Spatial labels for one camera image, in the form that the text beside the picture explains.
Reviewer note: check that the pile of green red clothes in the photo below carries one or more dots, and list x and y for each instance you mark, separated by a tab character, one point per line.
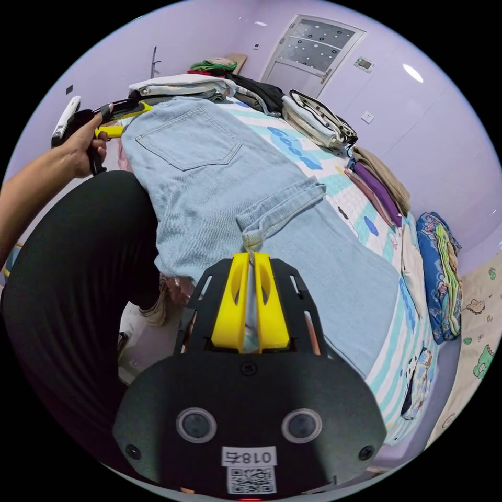
210	64

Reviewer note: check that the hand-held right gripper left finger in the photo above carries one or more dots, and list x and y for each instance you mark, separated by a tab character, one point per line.
231	306

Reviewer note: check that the person's left forearm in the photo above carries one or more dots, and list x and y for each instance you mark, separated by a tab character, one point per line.
23	200

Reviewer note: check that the pile of purple khaki clothes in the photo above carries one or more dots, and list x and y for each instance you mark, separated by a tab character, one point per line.
380	184

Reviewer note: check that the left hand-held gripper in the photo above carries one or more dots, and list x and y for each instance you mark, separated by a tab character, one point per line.
117	106

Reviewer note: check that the plain white garment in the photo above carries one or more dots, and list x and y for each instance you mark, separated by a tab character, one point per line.
412	270

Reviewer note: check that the white door with dotted glass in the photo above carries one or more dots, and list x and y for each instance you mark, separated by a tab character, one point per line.
313	53

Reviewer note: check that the cream cloth with dinosaur print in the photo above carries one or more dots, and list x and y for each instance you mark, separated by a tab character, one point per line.
476	333

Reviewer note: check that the light blue pants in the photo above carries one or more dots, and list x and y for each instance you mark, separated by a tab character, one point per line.
204	184

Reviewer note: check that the bed with printed striped sheet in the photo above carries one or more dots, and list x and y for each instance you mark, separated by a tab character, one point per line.
386	390

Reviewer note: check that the blue floral rolled blanket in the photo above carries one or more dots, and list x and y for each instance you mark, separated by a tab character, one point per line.
437	274

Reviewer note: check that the person's body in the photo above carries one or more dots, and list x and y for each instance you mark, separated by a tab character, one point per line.
78	294

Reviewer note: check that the white garment with black dots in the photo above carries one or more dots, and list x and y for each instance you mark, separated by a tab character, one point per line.
313	119

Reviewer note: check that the person's left hand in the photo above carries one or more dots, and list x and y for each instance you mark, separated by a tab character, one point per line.
80	151

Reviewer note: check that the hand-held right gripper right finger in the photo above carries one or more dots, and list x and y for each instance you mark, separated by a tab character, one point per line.
271	310

